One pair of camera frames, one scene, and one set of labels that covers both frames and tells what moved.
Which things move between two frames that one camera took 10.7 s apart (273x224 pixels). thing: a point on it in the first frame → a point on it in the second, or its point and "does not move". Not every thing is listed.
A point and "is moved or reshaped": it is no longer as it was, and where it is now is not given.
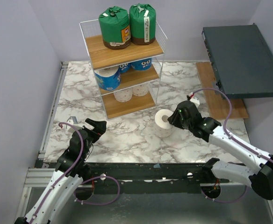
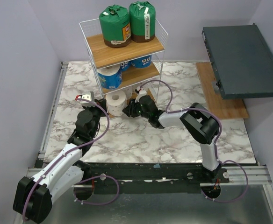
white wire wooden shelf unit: x=129 y=78 does not move
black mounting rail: x=147 y=177 does not move
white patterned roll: x=140 y=90 does not move
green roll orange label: x=115 y=27 does not move
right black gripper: x=175 y=119 → x=132 y=108
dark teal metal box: x=244 y=65 does not move
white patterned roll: x=163 y=129 → x=116 y=102
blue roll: x=108 y=79 is moved or reshaped
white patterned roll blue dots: x=124 y=95 does not move
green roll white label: x=142 y=18 does not move
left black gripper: x=100 y=127 → x=97 y=107
